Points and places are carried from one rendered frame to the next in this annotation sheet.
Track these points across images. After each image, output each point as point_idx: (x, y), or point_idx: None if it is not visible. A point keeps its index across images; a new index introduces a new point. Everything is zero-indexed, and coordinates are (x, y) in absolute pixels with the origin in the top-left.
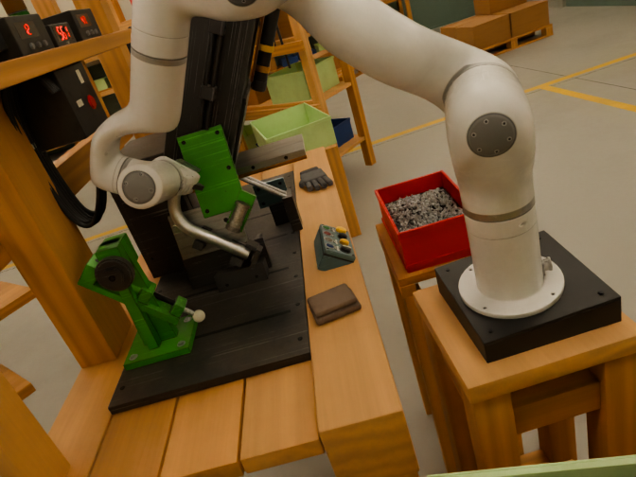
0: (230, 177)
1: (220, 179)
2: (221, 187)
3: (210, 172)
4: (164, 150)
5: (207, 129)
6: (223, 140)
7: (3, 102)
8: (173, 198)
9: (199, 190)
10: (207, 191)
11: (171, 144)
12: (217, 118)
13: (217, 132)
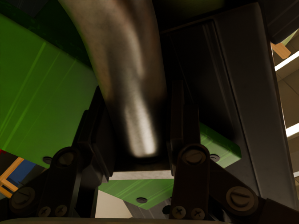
0: (19, 144)
1: (33, 130)
2: (5, 111)
3: (75, 130)
4: (275, 83)
5: (163, 214)
6: (114, 194)
7: None
8: (86, 10)
9: (51, 63)
10: (24, 77)
11: (252, 115)
12: (163, 204)
13: (140, 200)
